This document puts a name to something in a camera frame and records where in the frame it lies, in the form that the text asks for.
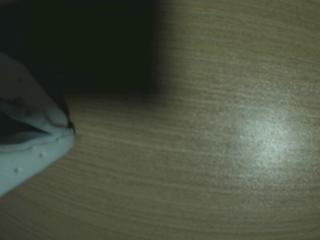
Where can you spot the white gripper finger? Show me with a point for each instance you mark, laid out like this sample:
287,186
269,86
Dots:
27,162
27,100

